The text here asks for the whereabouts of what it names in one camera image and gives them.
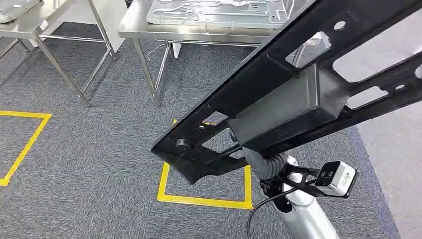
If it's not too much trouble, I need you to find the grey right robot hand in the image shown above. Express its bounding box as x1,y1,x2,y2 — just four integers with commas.
229,129,290,181

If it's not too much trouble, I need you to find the black plastic frame plate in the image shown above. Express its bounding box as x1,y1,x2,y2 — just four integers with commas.
151,0,422,185

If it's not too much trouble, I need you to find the stainless steel table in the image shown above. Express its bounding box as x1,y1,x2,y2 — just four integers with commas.
117,0,299,107
0,0,118,107

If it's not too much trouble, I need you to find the stamped sheet metal panel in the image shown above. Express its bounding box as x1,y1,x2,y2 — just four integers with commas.
146,0,295,30
0,0,41,24

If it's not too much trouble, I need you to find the white board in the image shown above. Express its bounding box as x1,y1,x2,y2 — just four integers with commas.
88,0,128,53

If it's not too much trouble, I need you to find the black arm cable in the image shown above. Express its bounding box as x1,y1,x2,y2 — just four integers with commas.
246,186,299,239

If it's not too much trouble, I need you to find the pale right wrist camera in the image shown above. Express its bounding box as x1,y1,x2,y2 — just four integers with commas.
314,160,359,199

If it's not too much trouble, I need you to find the thin white cable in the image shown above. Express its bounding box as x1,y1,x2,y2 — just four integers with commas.
147,40,173,62

